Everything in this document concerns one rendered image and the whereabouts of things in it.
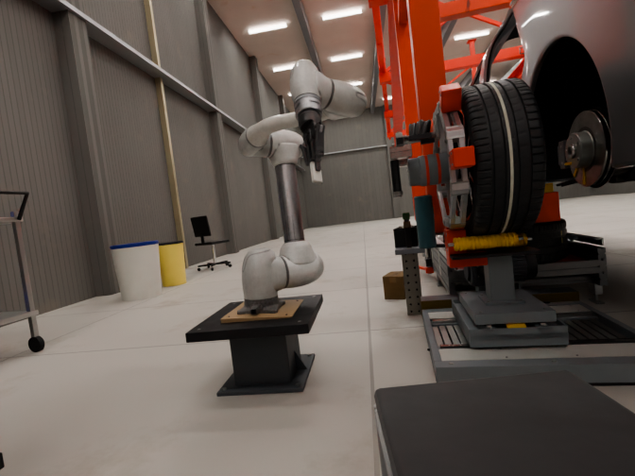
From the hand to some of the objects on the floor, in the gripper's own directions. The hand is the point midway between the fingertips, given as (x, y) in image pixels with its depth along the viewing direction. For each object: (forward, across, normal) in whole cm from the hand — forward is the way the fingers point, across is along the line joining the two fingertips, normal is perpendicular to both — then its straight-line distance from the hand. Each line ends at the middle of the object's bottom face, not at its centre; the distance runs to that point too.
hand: (316, 172), depth 112 cm
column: (+31, -93, +123) cm, 157 cm away
